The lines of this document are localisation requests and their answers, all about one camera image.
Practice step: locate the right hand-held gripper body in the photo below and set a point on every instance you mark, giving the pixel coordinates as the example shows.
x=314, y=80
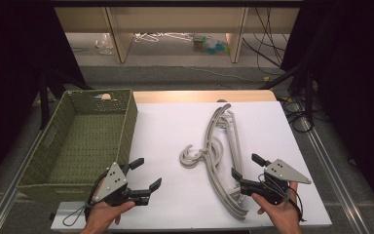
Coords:
x=282, y=172

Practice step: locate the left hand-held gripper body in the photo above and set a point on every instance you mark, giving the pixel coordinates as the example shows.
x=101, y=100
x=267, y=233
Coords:
x=112, y=182

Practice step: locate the green woven basket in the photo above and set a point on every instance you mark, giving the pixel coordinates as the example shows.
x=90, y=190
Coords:
x=87, y=136

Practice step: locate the person's left hand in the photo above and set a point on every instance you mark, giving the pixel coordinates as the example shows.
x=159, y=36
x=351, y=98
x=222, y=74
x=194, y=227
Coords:
x=102, y=214

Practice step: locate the person's right hand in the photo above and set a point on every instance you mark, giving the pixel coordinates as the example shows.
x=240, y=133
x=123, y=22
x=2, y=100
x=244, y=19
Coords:
x=284, y=216

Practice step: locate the white table sheet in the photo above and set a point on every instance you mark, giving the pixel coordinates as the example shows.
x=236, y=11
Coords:
x=168, y=130

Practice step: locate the black metal stand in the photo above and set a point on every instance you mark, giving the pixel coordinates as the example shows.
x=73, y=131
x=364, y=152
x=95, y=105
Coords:
x=309, y=94
x=44, y=100

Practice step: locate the black curtain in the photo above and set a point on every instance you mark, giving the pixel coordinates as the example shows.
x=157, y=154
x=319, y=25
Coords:
x=354, y=81
x=13, y=81

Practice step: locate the clear plastic bag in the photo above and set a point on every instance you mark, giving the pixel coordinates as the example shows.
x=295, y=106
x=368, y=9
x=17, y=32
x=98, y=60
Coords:
x=104, y=44

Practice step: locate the colourful plastic toys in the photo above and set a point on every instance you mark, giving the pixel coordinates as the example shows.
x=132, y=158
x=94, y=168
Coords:
x=207, y=45

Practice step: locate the beige wooden shelf unit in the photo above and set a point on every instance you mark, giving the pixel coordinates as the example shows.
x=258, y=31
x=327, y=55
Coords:
x=175, y=19

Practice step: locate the aluminium rail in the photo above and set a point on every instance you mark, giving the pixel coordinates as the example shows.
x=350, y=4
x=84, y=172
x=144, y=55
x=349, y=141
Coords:
x=334, y=175
x=3, y=204

